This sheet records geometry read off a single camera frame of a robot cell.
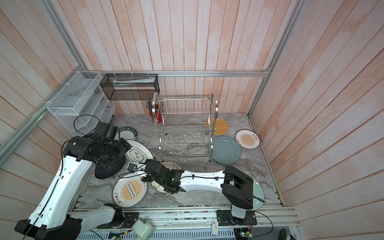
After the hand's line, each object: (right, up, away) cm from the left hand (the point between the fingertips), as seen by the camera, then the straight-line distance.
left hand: (125, 156), depth 68 cm
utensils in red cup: (+1, +30, +36) cm, 47 cm away
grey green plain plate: (+55, -1, +31) cm, 63 cm away
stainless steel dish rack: (+27, +16, +43) cm, 53 cm away
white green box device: (+8, -33, -1) cm, 34 cm away
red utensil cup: (+7, +21, +46) cm, 51 cm away
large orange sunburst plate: (-4, -22, +14) cm, 26 cm away
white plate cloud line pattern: (+2, 0, +11) cm, 12 cm away
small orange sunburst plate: (+72, +6, +37) cm, 81 cm away
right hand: (+6, -4, +5) cm, 9 cm away
